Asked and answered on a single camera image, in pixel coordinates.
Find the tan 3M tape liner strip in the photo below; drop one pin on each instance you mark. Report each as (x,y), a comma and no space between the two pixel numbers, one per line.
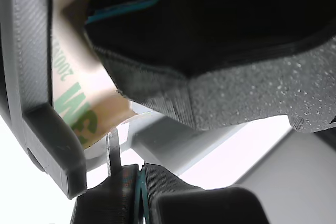
(65,90)

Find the gray fixture with dark legs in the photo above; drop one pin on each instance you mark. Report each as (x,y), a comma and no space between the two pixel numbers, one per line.
(34,51)

